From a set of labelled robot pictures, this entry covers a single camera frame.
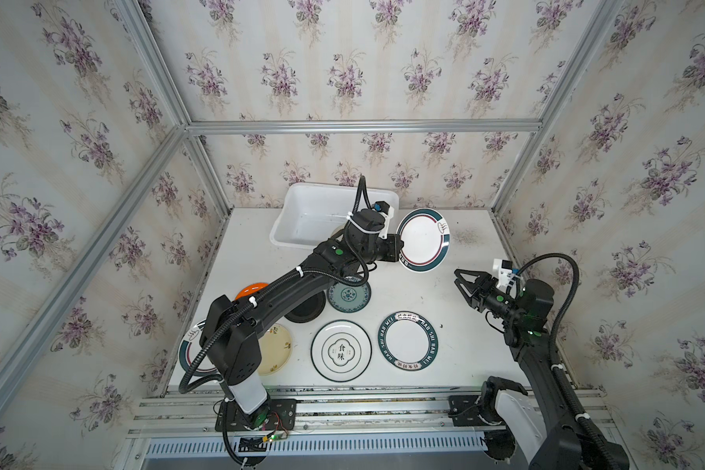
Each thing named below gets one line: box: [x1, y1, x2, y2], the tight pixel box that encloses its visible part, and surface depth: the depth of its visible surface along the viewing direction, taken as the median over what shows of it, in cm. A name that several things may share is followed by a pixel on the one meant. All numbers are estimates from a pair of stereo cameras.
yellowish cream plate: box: [257, 324, 292, 376], surface depth 84 cm
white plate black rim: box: [310, 319, 373, 383], surface depth 85 cm
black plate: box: [283, 290, 327, 324], surface depth 92 cm
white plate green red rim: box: [396, 207, 451, 274], surface depth 80 cm
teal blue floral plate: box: [327, 276, 372, 314], surface depth 97 cm
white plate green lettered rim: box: [377, 310, 440, 373], surface depth 88 cm
